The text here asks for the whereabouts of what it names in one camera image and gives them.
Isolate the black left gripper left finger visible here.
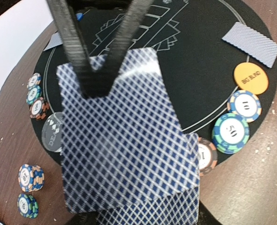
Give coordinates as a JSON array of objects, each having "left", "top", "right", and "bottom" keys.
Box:
[{"left": 65, "top": 212, "right": 98, "bottom": 225}]

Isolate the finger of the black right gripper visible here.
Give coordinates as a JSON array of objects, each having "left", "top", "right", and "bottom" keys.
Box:
[
  {"left": 91, "top": 0, "right": 153, "bottom": 98},
  {"left": 47, "top": 0, "right": 98, "bottom": 98}
]

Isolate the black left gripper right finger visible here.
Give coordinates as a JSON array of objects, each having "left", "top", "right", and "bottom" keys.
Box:
[{"left": 198, "top": 201, "right": 222, "bottom": 225}]

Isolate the single blue-backed playing card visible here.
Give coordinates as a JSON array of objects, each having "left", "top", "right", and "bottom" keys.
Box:
[{"left": 43, "top": 32, "right": 63, "bottom": 51}]

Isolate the blue playing card deck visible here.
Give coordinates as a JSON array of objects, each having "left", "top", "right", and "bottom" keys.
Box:
[{"left": 96, "top": 133, "right": 200, "bottom": 225}]

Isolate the blue small blind button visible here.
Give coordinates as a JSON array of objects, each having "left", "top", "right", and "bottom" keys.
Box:
[{"left": 76, "top": 13, "right": 83, "bottom": 21}]

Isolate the blue green 50 chip stack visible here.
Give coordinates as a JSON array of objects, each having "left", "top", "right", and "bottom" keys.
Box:
[{"left": 17, "top": 194, "right": 39, "bottom": 219}]

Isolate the orange black 100 chip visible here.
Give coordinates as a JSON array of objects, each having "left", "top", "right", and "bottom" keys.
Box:
[
  {"left": 198, "top": 137, "right": 218, "bottom": 176},
  {"left": 30, "top": 97, "right": 50, "bottom": 120}
]

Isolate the clear acrylic dealer button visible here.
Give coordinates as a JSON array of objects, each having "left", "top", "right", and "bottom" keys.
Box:
[{"left": 42, "top": 112, "right": 63, "bottom": 153}]

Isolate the blue cream 10 chip stack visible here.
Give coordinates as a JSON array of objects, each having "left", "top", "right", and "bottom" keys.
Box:
[{"left": 18, "top": 164, "right": 45, "bottom": 192}]

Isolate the yellow big blind button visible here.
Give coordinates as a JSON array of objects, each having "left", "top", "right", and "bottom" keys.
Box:
[{"left": 233, "top": 62, "right": 269, "bottom": 95}]

